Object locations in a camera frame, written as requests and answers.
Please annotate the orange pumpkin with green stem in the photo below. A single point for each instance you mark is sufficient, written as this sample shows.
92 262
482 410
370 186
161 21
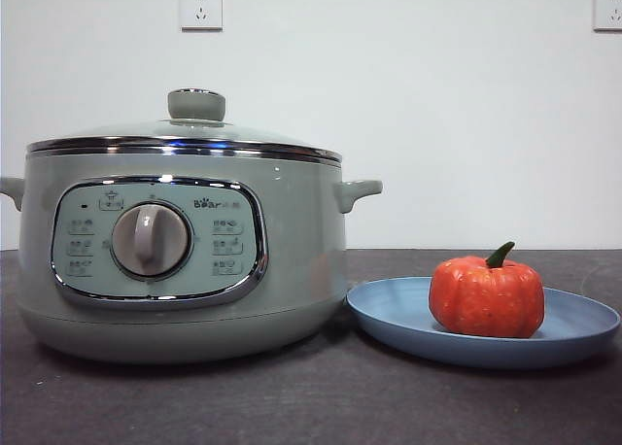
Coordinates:
486 297

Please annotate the glass lid with green knob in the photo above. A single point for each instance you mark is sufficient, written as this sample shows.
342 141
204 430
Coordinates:
196 105

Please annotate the blue round plate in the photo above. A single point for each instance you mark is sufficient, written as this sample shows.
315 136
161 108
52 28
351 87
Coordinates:
393 314

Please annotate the white wall socket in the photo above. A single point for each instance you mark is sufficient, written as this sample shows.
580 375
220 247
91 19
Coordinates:
608 9
201 8

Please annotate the pale green electric steamer pot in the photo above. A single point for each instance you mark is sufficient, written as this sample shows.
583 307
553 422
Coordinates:
301 250

